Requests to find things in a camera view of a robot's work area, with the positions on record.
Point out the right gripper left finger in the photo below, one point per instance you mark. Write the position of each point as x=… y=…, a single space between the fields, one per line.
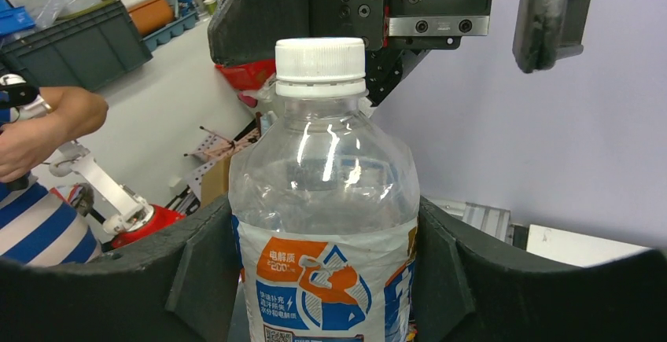
x=177 y=284

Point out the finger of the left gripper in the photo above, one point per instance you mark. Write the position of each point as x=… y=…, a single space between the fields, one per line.
x=244 y=31

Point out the blue white striped shirt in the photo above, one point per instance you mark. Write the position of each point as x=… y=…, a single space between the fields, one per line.
x=39 y=229

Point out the grey plastic storage crate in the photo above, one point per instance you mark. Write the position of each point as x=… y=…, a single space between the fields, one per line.
x=90 y=51

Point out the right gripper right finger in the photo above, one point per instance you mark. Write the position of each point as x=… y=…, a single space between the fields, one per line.
x=470 y=286

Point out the aluminium frame rail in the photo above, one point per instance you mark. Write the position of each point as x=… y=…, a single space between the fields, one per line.
x=496 y=222

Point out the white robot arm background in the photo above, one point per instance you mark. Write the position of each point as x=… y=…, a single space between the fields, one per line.
x=99 y=188

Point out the clear water bottle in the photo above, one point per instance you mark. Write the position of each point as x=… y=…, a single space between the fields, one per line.
x=325 y=218

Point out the white water bottle cap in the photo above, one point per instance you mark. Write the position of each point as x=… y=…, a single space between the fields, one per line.
x=311 y=68

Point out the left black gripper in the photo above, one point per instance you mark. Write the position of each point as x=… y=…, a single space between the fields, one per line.
x=398 y=34

